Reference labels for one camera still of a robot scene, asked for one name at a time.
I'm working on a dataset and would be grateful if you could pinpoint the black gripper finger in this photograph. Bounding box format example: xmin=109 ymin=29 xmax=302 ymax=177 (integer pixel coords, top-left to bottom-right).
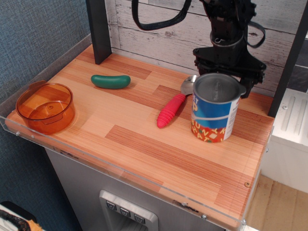
xmin=240 ymin=77 xmax=256 ymax=99

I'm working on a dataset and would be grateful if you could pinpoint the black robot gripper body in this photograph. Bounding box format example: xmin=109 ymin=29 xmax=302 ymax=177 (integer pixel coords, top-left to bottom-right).
xmin=193 ymin=33 xmax=266 ymax=84

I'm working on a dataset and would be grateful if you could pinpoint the alphabet soup toy can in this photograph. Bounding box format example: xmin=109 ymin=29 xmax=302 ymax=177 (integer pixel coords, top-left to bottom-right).
xmin=191 ymin=73 xmax=246 ymax=143

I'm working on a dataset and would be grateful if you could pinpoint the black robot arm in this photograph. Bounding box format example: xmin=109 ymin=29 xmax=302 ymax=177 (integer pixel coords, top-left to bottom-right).
xmin=193 ymin=0 xmax=267 ymax=98

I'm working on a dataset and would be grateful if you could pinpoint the clear acrylic table guard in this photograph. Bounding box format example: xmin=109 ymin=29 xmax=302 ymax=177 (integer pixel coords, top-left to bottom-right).
xmin=7 ymin=46 xmax=273 ymax=231

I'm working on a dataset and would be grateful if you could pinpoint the white toy sink unit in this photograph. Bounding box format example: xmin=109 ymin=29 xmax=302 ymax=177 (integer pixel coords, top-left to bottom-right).
xmin=261 ymin=89 xmax=308 ymax=193

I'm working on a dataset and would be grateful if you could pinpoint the green toy pickle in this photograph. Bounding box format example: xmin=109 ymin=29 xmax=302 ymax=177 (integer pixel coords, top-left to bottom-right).
xmin=91 ymin=75 xmax=131 ymax=90

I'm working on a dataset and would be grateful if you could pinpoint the silver ice dispenser panel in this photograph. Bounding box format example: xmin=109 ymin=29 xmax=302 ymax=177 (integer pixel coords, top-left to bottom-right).
xmin=99 ymin=190 xmax=159 ymax=231

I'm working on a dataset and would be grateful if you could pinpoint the orange transparent plastic pot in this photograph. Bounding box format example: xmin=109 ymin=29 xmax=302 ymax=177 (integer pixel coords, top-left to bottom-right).
xmin=16 ymin=80 xmax=75 ymax=134

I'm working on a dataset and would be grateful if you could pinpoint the grey toy fridge cabinet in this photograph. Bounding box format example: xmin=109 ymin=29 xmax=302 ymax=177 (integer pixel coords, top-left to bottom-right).
xmin=46 ymin=149 xmax=223 ymax=231

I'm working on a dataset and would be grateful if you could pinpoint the orange black object corner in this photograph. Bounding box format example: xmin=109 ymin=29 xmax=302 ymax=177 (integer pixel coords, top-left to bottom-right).
xmin=0 ymin=201 xmax=43 ymax=231

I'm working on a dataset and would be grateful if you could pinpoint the pink handled metal spoon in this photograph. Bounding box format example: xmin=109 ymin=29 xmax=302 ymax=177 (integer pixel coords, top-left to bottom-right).
xmin=156 ymin=75 xmax=198 ymax=128

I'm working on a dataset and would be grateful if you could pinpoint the dark grey right post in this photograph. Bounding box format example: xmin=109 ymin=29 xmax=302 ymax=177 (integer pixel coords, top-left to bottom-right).
xmin=268 ymin=2 xmax=308 ymax=117

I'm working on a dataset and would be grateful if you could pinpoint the dark grey post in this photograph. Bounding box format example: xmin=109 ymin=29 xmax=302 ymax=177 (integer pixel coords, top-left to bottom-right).
xmin=86 ymin=0 xmax=112 ymax=64
xmin=268 ymin=2 xmax=308 ymax=117

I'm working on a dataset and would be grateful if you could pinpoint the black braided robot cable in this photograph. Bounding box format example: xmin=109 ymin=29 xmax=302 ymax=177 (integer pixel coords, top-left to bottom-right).
xmin=131 ymin=0 xmax=193 ymax=31

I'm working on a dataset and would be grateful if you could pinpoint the dark grey left post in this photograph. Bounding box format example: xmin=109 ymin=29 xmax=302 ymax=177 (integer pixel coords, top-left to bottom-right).
xmin=86 ymin=0 xmax=112 ymax=64

